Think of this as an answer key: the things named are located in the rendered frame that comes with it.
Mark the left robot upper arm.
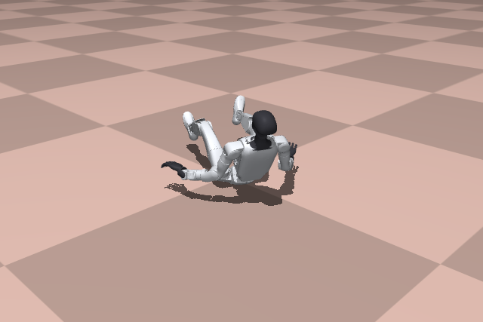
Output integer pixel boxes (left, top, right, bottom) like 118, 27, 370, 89
209, 141, 244, 181

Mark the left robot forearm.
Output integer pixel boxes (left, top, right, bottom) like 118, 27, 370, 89
181, 169, 218, 182

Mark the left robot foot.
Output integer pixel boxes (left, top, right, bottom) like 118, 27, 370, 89
183, 112, 198, 141

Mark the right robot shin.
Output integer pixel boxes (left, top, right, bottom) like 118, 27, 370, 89
236, 111, 253, 128

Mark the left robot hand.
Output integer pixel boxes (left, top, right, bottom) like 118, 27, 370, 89
161, 161, 186, 178

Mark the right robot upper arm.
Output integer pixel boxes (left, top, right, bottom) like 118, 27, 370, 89
275, 135, 291, 171

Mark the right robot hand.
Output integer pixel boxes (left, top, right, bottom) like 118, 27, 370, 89
289, 142, 297, 160

